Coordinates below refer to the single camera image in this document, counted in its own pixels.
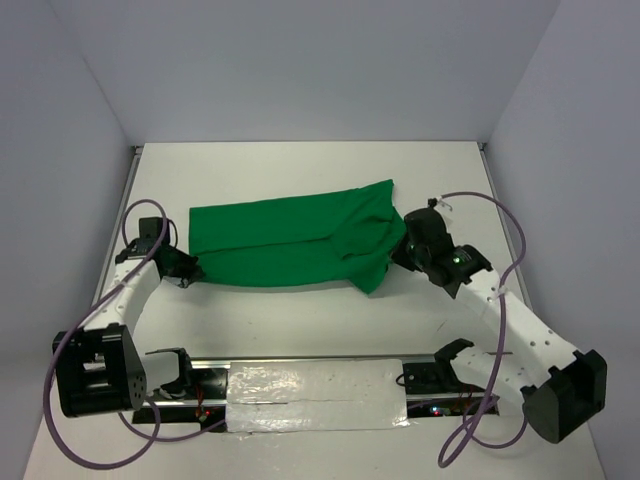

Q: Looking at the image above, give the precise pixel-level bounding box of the green t shirt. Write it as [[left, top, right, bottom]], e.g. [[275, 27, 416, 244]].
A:
[[188, 180, 406, 294]]

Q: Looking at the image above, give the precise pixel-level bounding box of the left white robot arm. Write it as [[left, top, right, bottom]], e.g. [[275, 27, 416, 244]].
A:
[[56, 217, 204, 418]]

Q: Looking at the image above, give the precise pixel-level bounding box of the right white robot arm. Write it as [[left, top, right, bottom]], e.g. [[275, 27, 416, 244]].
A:
[[392, 207, 607, 444]]

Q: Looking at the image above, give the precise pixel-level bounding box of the silver tape patch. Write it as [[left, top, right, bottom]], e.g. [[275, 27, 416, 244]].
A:
[[225, 359, 409, 433]]

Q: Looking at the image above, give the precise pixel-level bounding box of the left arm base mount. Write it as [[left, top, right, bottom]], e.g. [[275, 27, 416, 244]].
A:
[[131, 348, 230, 433]]

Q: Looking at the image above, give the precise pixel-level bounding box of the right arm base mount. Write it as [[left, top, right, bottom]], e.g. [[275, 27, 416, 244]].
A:
[[395, 339, 484, 419]]

